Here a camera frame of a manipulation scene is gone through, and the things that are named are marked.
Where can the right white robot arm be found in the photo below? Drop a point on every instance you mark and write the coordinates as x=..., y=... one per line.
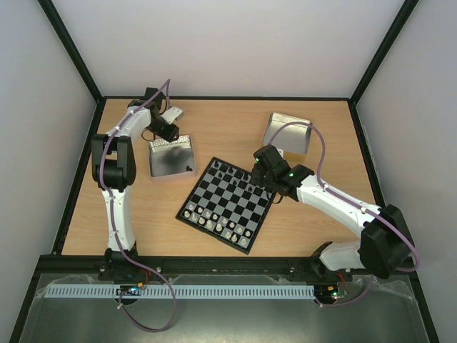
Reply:
x=383, y=242

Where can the black frame rail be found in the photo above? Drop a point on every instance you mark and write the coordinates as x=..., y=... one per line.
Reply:
x=297, y=269

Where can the empty gold silver tin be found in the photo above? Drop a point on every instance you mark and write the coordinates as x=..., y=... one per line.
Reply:
x=291, y=136

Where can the black silver chess board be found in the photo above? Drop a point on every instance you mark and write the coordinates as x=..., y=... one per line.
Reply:
x=219, y=196

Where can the silver tin with pieces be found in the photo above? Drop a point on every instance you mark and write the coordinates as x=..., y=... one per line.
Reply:
x=168, y=160

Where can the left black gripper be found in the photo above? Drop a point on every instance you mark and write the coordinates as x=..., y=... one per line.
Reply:
x=170, y=135

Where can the light blue cable duct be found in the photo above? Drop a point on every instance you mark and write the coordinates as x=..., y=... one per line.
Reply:
x=105, y=291

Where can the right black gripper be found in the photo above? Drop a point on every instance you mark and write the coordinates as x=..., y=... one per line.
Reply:
x=260, y=177

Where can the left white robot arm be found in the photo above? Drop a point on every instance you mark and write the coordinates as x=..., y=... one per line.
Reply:
x=113, y=164

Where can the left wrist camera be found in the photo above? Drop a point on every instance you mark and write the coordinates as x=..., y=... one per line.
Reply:
x=172, y=114

